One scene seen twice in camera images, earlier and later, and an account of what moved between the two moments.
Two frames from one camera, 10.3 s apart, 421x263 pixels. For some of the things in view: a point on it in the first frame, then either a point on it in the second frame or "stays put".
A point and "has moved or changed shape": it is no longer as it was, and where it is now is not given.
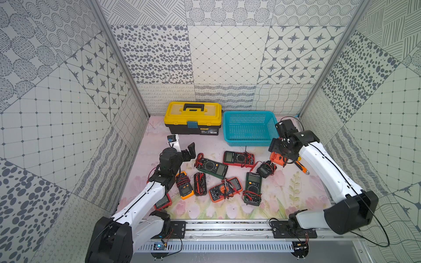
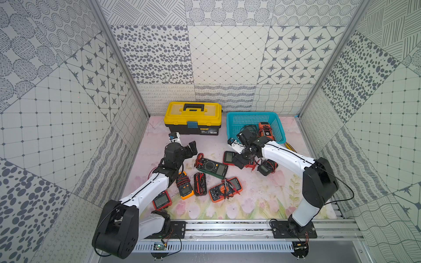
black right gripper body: [279, 147] -> [244, 157]
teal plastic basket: [249, 128] stays put
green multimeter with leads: [252, 193] -> [252, 129]
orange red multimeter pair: [225, 190] stays put
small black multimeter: [266, 169] stays put
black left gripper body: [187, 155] stays put
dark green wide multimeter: [212, 168] stays put
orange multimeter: [278, 158] has moved or changed shape
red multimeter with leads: [241, 159] stays put
